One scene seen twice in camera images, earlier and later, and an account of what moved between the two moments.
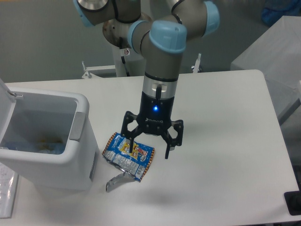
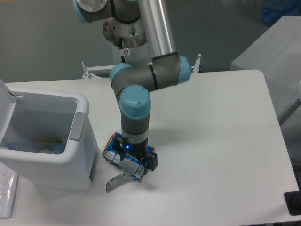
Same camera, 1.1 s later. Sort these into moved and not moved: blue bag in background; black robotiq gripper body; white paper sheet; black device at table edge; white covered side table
Moved: black robotiq gripper body
Not moved: black device at table edge; blue bag in background; white paper sheet; white covered side table
